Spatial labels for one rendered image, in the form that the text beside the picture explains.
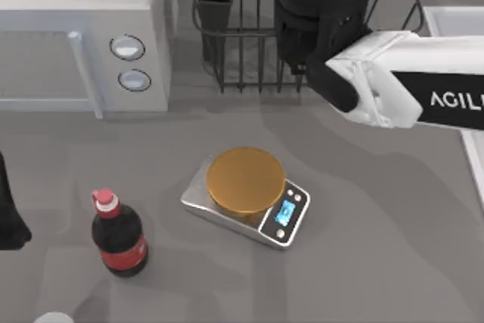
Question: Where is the large microwave knob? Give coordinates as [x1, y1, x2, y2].
[109, 33, 147, 62]

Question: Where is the pale microwave door handle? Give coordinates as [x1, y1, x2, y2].
[67, 30, 104, 120]

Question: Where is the dark cola bottle red cap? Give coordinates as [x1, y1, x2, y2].
[90, 188, 150, 278]

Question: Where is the small microwave knob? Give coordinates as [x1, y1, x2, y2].
[117, 68, 153, 93]

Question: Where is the microwave glass door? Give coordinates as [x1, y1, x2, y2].
[0, 30, 104, 120]

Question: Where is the black wire rack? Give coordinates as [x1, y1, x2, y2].
[191, 0, 424, 94]

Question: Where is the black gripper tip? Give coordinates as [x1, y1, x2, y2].
[0, 151, 33, 252]

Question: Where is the silver kitchen scale gold plate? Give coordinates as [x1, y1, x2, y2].
[180, 146, 312, 252]

